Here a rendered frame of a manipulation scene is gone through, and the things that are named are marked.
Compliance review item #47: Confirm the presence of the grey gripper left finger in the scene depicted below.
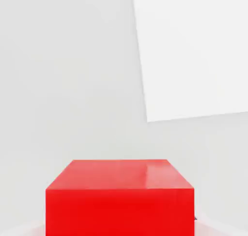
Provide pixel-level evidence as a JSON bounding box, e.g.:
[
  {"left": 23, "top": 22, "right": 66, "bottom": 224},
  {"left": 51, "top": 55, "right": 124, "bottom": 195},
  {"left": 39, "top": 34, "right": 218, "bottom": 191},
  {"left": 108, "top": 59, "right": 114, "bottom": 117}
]
[{"left": 24, "top": 220, "right": 47, "bottom": 236}]

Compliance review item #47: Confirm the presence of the small red cube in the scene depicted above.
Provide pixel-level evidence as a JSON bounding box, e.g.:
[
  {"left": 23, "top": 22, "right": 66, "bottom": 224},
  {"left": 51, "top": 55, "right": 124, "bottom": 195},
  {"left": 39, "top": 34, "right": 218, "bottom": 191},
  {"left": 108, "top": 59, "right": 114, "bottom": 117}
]
[{"left": 45, "top": 159, "right": 195, "bottom": 236}]

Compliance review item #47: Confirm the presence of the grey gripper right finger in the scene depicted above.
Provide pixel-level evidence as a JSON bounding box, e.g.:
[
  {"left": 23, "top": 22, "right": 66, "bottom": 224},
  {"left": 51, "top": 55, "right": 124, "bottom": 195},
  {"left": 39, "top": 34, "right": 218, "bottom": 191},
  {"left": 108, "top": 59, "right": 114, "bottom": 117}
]
[{"left": 194, "top": 216, "right": 218, "bottom": 236}]

